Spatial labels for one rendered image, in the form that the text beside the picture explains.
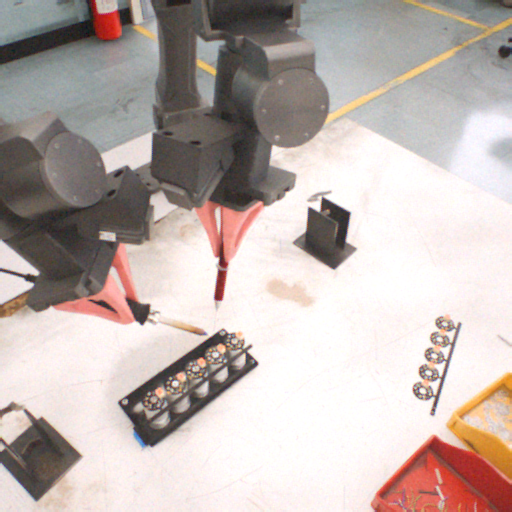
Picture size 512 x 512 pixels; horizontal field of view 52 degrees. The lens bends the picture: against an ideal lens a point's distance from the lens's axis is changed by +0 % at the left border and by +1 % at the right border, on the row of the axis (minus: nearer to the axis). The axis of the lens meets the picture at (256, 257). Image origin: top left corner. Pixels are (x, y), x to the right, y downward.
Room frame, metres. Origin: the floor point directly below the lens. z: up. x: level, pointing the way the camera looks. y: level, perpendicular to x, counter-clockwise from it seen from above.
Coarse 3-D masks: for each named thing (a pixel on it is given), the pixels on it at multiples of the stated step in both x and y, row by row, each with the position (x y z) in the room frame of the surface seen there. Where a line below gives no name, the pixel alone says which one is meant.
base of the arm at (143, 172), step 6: (150, 162) 0.76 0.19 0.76; (138, 168) 0.74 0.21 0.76; (144, 168) 0.74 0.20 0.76; (150, 168) 0.74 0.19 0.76; (138, 174) 0.73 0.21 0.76; (144, 174) 0.73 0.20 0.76; (150, 174) 0.73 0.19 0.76; (144, 180) 0.71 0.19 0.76; (150, 180) 0.71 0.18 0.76; (156, 180) 0.71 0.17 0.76; (150, 186) 0.70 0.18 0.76; (156, 186) 0.69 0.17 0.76; (156, 192) 0.69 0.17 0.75
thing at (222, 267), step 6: (222, 240) 0.37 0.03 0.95; (222, 246) 0.37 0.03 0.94; (222, 252) 0.37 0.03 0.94; (222, 258) 0.36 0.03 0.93; (216, 264) 0.36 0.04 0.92; (222, 264) 0.36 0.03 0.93; (228, 264) 0.36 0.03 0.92; (222, 270) 0.36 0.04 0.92; (216, 276) 0.36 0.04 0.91; (222, 276) 0.36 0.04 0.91; (216, 282) 0.36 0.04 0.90; (222, 282) 0.36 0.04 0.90; (216, 288) 0.35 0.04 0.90; (222, 288) 0.35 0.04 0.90; (216, 294) 0.35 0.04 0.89; (222, 294) 0.35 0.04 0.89; (216, 300) 0.35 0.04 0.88
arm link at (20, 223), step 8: (0, 200) 0.32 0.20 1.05; (0, 208) 0.32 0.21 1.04; (8, 208) 0.32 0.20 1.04; (0, 216) 0.31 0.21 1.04; (8, 216) 0.32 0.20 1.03; (16, 216) 0.32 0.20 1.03; (0, 224) 0.31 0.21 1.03; (8, 224) 0.31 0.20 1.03; (16, 224) 0.31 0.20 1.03; (24, 224) 0.32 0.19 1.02; (0, 232) 0.31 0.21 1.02; (8, 232) 0.31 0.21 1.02; (16, 232) 0.31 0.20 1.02
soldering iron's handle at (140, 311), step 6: (30, 276) 0.34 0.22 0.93; (36, 276) 0.34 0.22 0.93; (30, 282) 0.34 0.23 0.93; (90, 300) 0.33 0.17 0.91; (96, 300) 0.33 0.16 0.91; (102, 300) 0.33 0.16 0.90; (126, 300) 0.34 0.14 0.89; (132, 300) 0.34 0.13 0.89; (102, 306) 0.33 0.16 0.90; (108, 306) 0.33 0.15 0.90; (132, 306) 0.33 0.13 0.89; (138, 306) 0.34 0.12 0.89; (144, 306) 0.34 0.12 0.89; (150, 306) 0.34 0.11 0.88; (132, 312) 0.33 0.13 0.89; (138, 312) 0.33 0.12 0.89; (144, 312) 0.33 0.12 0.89; (138, 318) 0.33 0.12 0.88; (144, 318) 0.32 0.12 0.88
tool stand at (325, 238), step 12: (324, 192) 0.58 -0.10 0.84; (324, 204) 0.58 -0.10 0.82; (336, 204) 0.57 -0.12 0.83; (312, 216) 0.56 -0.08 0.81; (324, 216) 0.55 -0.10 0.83; (336, 216) 0.57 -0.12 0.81; (348, 216) 0.55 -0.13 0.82; (312, 228) 0.56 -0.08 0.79; (324, 228) 0.54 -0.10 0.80; (336, 228) 0.53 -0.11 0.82; (348, 228) 0.55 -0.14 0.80; (300, 240) 0.57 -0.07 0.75; (312, 240) 0.56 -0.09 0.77; (324, 240) 0.54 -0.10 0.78; (336, 240) 0.56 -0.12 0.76; (312, 252) 0.54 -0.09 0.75; (324, 252) 0.54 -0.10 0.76; (336, 252) 0.54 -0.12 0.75; (348, 252) 0.54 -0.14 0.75; (336, 264) 0.52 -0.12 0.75
